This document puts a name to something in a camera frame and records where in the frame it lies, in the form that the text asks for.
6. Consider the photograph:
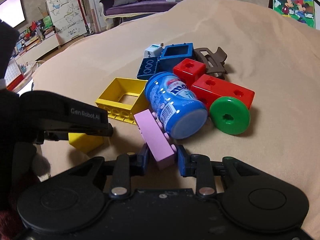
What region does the pink brick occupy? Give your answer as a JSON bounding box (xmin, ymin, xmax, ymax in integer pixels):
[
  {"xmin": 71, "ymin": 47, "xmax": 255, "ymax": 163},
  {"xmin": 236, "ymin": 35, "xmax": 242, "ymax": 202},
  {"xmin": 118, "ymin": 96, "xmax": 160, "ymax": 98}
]
[{"xmin": 134, "ymin": 109, "xmax": 177, "ymax": 170}]

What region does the yellow cube block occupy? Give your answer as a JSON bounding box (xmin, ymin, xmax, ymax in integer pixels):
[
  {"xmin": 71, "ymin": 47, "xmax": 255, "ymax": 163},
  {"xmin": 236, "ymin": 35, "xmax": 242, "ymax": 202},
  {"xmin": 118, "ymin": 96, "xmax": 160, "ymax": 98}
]
[{"xmin": 68, "ymin": 133, "xmax": 104, "ymax": 154}]

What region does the blue mentos gum bottle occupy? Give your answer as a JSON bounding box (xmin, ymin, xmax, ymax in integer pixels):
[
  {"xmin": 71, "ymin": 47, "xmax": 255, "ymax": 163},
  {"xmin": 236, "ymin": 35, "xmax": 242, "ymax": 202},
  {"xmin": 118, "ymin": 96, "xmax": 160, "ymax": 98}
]
[{"xmin": 144, "ymin": 72, "xmax": 208, "ymax": 139}]

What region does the yellow hollow brick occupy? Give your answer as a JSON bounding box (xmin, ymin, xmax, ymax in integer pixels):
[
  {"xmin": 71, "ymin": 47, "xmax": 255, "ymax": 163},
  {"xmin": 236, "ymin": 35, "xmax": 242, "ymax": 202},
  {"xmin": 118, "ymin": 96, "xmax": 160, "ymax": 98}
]
[{"xmin": 95, "ymin": 77, "xmax": 149, "ymax": 124}]

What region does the desk calendar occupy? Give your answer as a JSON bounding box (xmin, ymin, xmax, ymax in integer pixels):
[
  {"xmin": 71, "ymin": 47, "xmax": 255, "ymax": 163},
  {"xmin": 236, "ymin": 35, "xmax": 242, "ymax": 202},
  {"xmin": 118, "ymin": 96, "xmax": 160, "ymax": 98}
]
[{"xmin": 4, "ymin": 59, "xmax": 24, "ymax": 90}]

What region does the white tv console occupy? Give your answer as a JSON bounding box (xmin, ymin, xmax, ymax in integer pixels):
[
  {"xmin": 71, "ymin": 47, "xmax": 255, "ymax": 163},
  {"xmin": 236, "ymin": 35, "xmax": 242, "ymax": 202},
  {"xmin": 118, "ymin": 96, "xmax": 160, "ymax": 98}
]
[{"xmin": 15, "ymin": 33, "xmax": 60, "ymax": 64}]

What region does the green plastic wheel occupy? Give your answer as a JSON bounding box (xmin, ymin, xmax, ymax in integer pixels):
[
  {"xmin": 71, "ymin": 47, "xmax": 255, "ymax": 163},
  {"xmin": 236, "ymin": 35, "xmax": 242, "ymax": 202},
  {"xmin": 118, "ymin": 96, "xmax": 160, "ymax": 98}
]
[{"xmin": 209, "ymin": 96, "xmax": 251, "ymax": 135}]

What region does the long red block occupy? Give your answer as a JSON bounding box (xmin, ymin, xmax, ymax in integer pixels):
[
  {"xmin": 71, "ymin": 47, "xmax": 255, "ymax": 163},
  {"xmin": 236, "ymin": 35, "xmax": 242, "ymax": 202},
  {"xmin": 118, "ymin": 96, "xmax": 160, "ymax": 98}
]
[{"xmin": 190, "ymin": 74, "xmax": 255, "ymax": 110}]

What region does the red cube block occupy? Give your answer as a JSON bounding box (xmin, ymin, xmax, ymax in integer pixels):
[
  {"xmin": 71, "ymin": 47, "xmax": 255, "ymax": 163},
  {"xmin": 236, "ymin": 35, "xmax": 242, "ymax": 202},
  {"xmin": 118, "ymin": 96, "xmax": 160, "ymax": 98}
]
[{"xmin": 172, "ymin": 59, "xmax": 206, "ymax": 88}]

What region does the white drawing cabinet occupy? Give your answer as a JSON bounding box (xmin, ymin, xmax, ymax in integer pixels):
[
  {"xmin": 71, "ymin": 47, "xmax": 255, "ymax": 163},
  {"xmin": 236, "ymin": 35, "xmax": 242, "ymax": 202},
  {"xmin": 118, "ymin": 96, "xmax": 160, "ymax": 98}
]
[{"xmin": 46, "ymin": 0, "xmax": 86, "ymax": 44}]

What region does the brown hair claw clip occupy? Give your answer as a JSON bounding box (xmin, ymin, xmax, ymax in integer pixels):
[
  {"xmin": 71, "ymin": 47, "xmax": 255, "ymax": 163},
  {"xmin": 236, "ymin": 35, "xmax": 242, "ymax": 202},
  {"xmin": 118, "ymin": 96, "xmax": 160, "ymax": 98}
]
[{"xmin": 194, "ymin": 47, "xmax": 227, "ymax": 80}]

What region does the blue hollow brick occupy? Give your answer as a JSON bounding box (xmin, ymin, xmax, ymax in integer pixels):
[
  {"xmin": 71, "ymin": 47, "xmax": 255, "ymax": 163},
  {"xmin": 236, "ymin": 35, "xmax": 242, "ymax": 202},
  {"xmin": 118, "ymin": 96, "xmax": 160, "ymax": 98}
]
[{"xmin": 158, "ymin": 43, "xmax": 194, "ymax": 73}]

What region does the television screen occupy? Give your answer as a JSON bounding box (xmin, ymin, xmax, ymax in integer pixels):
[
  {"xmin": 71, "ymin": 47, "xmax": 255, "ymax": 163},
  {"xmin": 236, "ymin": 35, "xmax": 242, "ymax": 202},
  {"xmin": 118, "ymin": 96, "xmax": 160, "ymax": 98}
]
[{"xmin": 0, "ymin": 0, "xmax": 25, "ymax": 28}]

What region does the beige blanket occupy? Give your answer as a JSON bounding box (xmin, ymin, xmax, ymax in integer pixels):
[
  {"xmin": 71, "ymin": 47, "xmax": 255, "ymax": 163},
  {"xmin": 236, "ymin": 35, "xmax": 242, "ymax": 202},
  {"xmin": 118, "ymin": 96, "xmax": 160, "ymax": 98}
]
[{"xmin": 33, "ymin": 0, "xmax": 319, "ymax": 239}]

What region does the mickey mouse picture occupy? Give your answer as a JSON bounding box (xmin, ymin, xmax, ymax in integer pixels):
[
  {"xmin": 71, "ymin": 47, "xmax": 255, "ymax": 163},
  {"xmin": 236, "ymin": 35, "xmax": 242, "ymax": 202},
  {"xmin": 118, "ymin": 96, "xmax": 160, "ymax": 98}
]
[{"xmin": 271, "ymin": 0, "xmax": 316, "ymax": 29}]

